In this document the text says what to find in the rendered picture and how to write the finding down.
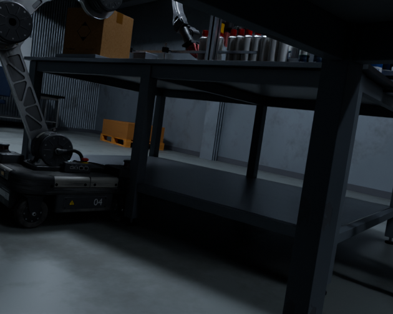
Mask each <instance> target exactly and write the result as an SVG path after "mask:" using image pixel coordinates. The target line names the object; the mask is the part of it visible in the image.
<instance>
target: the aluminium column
mask: <svg viewBox="0 0 393 314"><path fill-rule="evenodd" d="M221 24H222V19H220V18H218V17H215V16H212V15H211V18H210V26H209V31H208V40H207V46H206V54H205V60H217V55H218V47H219V41H220V33H221Z"/></svg>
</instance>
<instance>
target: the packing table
mask: <svg viewBox="0 0 393 314"><path fill-rule="evenodd" d="M173 1H176V2H179V3H181V4H184V5H186V6H189V7H192V8H194V9H197V10H199V11H202V12H205V13H207V14H210V15H212V16H215V17H218V18H220V19H222V20H225V21H228V22H230V23H233V24H236V25H238V26H241V27H244V28H246V29H249V30H251V31H253V32H257V33H259V34H261V35H264V36H266V37H269V38H272V39H274V40H277V41H280V42H282V43H284V44H288V45H290V46H292V47H295V48H297V49H300V50H303V51H305V52H308V53H310V54H313V55H316V56H318V57H321V58H323V61H322V66H321V73H320V78H319V85H318V93H317V97H316V105H315V109H314V117H313V125H312V129H311V137H310V141H309V149H308V156H307V161H306V168H305V173H304V180H303V188H302V192H301V200H300V204H299V212H298V220H297V224H296V232H295V236H294V244H293V251H292V256H291V263H290V268H289V275H288V282H287V287H286V295H285V299H284V307H283V314H322V312H323V305H324V297H325V293H326V286H327V282H328V275H329V268H330V263H331V256H332V249H333V245H334V238H335V233H336V226H337V219H338V214H339V207H340V203H341V196H342V189H343V184H344V177H345V173H346V166H347V159H348V154H349V147H350V143H351V136H352V129H353V124H354V117H355V113H356V106H357V98H358V94H359V87H360V82H361V75H362V68H363V64H393V0H173Z"/></svg>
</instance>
